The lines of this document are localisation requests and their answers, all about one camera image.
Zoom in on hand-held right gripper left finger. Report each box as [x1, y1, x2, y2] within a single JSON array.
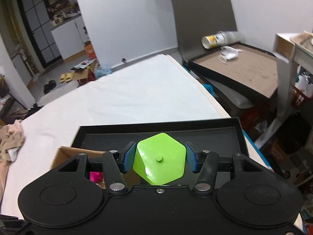
[[56, 141, 137, 193]]

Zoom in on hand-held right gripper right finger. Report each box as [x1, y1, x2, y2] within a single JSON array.
[[184, 141, 263, 193]]

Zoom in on green hexagonal container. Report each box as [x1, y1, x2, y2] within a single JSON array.
[[133, 133, 187, 186]]

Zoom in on pink dinosaur figurine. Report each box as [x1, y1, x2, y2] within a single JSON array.
[[88, 171, 103, 183]]

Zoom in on black tray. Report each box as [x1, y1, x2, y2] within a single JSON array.
[[71, 118, 249, 177]]

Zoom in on grey cushion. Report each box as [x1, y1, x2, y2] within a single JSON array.
[[213, 81, 253, 108]]

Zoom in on open cardboard box with magazines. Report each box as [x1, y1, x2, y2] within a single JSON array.
[[70, 58, 99, 87]]

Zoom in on black framed brown board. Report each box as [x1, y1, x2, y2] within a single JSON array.
[[187, 43, 280, 101]]

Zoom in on black slippers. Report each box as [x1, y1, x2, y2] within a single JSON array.
[[43, 80, 57, 94]]

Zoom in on white face mask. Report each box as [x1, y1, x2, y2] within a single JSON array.
[[218, 46, 244, 63]]

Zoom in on beige crumpled cloth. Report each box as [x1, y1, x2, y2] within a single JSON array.
[[0, 119, 25, 162]]

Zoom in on white yellow paper cup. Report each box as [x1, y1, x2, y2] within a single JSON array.
[[201, 31, 245, 50]]

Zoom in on orange basket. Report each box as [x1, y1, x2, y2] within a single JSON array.
[[291, 83, 309, 109]]

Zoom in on white cabinet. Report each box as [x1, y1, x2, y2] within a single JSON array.
[[50, 17, 90, 61]]

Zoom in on grey upright panel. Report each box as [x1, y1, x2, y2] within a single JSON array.
[[169, 0, 238, 65]]

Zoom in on white shelf rack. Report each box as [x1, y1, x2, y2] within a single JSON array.
[[273, 31, 313, 120]]

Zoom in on black framed glass door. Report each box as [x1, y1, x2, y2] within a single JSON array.
[[17, 0, 63, 69]]

